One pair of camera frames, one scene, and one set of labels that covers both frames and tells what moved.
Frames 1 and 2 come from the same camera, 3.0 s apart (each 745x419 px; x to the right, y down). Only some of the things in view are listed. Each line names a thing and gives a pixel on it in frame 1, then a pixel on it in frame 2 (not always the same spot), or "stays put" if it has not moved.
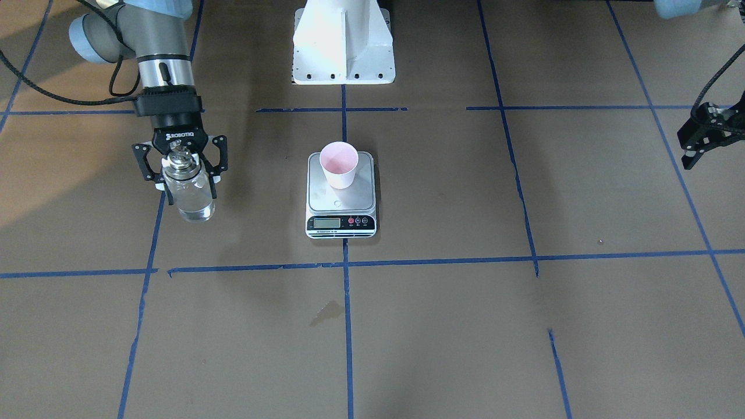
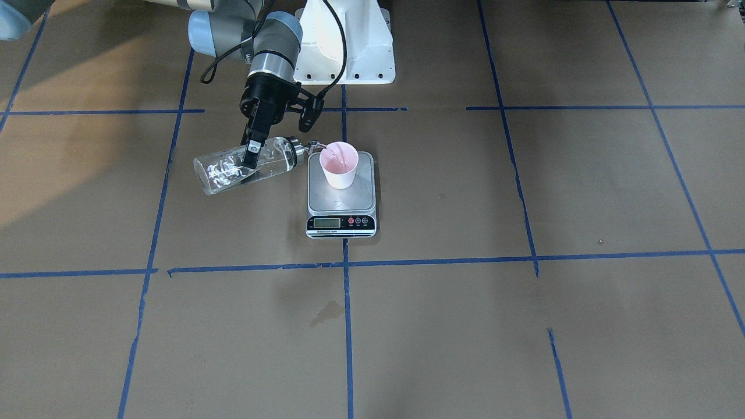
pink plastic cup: (339, 160) stays put
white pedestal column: (342, 42) stays put
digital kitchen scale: (333, 213) stays put
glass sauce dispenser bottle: (188, 184) to (223, 169)
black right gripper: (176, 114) to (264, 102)
